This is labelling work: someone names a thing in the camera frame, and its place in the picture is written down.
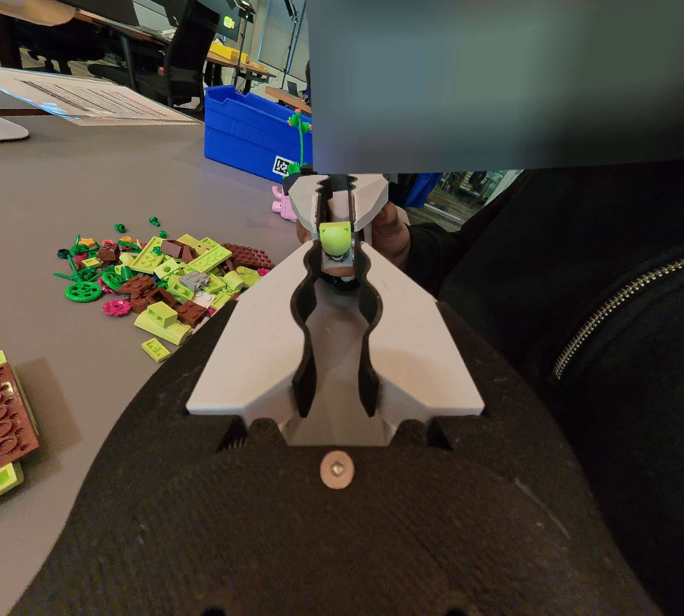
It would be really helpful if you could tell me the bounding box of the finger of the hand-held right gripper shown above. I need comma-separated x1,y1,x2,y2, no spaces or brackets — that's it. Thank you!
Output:
287,174,329,243
350,174,389,246

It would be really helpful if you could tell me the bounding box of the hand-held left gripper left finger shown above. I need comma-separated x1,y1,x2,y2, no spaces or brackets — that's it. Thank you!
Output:
185,242,321,447

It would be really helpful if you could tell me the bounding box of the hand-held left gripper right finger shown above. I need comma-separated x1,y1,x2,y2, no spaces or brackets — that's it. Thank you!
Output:
357,242,486,447

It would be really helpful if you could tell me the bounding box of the lime green toy brick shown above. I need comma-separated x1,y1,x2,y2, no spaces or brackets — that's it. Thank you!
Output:
318,221,354,257

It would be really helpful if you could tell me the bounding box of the grey toy brick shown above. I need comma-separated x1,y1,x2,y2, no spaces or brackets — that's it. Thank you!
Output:
322,252,357,277

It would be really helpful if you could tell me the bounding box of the pile of toy bricks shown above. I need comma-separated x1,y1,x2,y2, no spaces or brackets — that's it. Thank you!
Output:
53,217,277,364

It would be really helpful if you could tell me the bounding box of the lime and brown brick assembly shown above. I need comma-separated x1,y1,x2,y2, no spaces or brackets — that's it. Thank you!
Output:
0,350,41,495

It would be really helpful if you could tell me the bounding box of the person's right forearm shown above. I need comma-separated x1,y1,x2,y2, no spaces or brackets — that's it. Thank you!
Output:
403,167,535,307

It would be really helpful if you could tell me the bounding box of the person's right hand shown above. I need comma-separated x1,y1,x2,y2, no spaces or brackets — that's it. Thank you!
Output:
371,201,412,283

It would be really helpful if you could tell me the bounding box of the toy flower in pink pot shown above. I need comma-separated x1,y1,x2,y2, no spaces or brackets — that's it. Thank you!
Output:
271,108,315,222

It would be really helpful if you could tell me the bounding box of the blue plastic bin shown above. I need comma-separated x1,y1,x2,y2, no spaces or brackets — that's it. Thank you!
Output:
203,85,314,184

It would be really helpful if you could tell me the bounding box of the yellow plastic bin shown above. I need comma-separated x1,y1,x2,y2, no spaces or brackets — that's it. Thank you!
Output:
207,40,250,64

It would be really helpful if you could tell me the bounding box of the black tripod stand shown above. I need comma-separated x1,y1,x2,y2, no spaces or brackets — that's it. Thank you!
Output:
279,0,306,91
223,0,257,93

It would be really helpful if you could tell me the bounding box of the black office chair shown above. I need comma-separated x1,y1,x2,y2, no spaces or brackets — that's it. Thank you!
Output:
162,0,221,107

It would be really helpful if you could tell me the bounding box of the printed paper sheet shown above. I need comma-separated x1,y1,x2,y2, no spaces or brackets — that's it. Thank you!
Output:
0,67,203,126

